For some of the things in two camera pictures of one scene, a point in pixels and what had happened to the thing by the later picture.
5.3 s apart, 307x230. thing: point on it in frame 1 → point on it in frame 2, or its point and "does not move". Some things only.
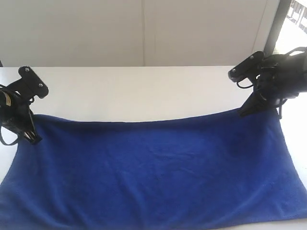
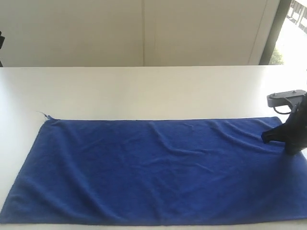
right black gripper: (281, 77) → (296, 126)
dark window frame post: (277, 24) does not move
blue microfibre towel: (227, 167) does not move
